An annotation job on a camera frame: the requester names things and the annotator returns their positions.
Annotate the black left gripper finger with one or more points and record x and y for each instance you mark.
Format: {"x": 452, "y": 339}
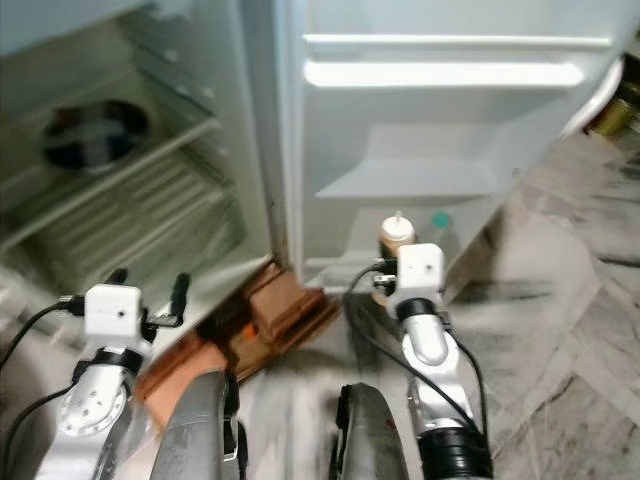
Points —
{"x": 117, "y": 277}
{"x": 180, "y": 293}

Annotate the brown sauce bottle white cap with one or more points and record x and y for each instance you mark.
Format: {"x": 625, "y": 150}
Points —
{"x": 395, "y": 235}

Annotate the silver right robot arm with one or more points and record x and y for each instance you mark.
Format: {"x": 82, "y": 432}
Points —
{"x": 430, "y": 355}

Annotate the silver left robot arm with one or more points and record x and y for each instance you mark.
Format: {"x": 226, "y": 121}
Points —
{"x": 95, "y": 405}

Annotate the slatted fridge shelf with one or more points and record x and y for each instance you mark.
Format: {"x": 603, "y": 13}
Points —
{"x": 140, "y": 220}

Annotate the grey fridge door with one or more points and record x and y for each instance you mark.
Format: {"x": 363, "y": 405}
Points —
{"x": 460, "y": 230}

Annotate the glass fridge shelf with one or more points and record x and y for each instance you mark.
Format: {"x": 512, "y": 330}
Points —
{"x": 170, "y": 135}

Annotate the clear bottle green cap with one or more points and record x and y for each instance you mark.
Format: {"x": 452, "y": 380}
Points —
{"x": 440, "y": 222}

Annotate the grey left robot leg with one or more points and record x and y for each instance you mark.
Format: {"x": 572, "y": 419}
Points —
{"x": 195, "y": 430}

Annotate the grey robot leg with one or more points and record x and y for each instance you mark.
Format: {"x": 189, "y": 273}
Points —
{"x": 195, "y": 430}
{"x": 370, "y": 440}

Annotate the dark round bowl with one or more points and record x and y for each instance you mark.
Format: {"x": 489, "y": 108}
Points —
{"x": 95, "y": 135}

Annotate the grey right robot leg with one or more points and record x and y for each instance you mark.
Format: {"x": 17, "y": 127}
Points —
{"x": 370, "y": 440}

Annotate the brass pot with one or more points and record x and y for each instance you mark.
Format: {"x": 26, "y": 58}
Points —
{"x": 615, "y": 115}

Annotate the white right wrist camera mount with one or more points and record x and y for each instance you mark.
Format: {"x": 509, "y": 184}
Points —
{"x": 422, "y": 270}

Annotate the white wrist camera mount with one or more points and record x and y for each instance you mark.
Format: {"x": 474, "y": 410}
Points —
{"x": 112, "y": 312}
{"x": 422, "y": 270}

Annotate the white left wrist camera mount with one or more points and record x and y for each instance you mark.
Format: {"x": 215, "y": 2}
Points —
{"x": 112, "y": 312}

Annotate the white door shelf rail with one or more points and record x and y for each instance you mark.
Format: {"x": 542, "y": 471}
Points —
{"x": 440, "y": 73}

